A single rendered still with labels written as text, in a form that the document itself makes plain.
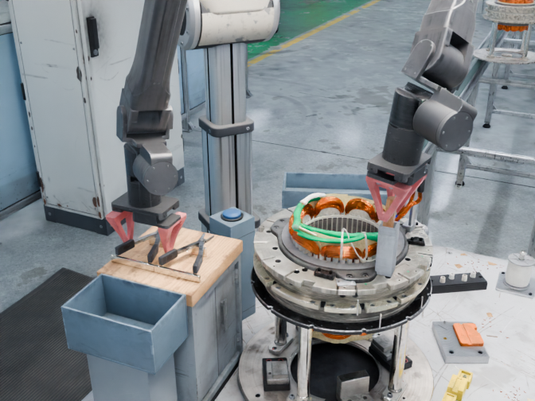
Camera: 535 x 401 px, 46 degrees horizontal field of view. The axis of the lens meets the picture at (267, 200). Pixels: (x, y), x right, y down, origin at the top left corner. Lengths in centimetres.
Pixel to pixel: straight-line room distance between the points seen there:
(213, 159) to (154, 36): 61
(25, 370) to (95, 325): 163
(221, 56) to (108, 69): 189
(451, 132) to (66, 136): 270
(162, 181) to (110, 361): 31
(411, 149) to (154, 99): 40
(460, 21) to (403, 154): 20
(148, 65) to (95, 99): 226
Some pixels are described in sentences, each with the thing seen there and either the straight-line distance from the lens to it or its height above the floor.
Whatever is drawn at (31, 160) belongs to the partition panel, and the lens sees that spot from 372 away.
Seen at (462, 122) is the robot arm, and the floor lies 138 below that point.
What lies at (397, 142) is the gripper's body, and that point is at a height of 133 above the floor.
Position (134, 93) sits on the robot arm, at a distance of 100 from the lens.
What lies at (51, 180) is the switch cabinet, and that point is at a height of 27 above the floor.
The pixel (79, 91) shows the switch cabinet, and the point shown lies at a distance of 323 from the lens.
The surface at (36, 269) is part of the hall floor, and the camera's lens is 331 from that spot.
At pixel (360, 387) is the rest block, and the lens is 121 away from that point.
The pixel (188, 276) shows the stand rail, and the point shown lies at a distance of 109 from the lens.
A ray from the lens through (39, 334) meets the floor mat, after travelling 283.
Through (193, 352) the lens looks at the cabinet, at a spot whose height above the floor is 94.
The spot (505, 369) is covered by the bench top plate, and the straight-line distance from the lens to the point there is 143.
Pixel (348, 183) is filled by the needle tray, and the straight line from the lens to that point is 150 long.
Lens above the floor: 166
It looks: 26 degrees down
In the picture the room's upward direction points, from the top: straight up
